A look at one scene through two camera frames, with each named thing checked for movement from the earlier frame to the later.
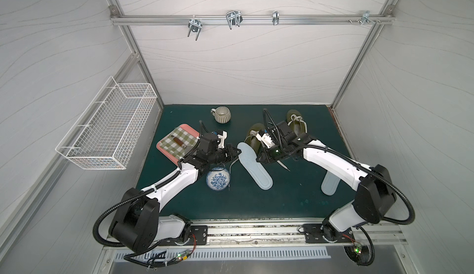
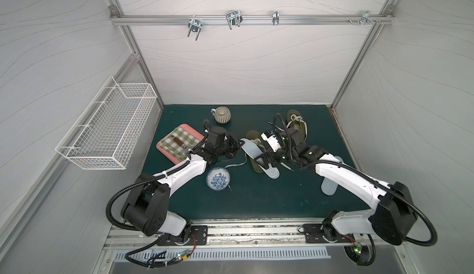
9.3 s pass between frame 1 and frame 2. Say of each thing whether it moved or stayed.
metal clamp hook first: stayed
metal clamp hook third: stayed
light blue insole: moved
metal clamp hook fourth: stayed
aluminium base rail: stayed
